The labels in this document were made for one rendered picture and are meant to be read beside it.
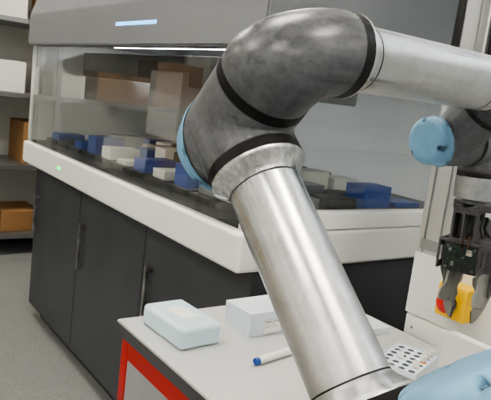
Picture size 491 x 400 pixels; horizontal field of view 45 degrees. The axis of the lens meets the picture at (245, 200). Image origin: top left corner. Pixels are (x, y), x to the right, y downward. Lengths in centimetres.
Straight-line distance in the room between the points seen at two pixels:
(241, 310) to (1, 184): 367
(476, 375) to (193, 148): 41
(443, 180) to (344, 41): 77
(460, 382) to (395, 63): 38
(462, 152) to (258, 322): 54
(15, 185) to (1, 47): 100
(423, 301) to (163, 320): 59
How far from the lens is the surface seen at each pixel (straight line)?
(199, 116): 70
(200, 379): 106
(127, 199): 203
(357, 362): 59
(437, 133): 94
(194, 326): 116
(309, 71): 63
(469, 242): 104
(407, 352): 123
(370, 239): 181
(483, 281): 111
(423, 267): 141
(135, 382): 127
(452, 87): 80
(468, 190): 105
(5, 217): 437
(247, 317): 124
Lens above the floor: 124
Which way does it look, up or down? 10 degrees down
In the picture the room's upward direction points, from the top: 7 degrees clockwise
